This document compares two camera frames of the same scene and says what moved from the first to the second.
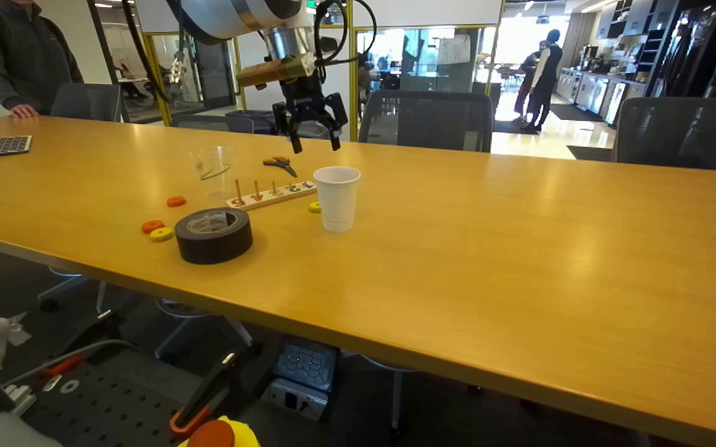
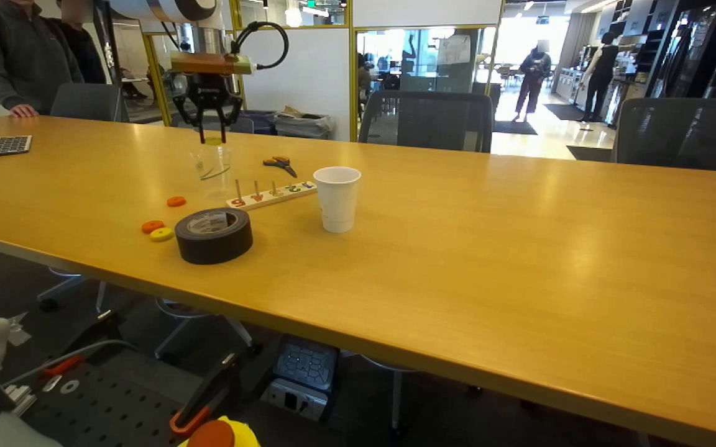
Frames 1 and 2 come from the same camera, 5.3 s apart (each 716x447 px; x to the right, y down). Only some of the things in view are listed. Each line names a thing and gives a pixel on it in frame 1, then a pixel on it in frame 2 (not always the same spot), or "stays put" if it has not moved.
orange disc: [176, 199] stays put
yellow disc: [163, 235] stays put
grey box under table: [304, 378] stays put
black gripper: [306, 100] -> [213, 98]
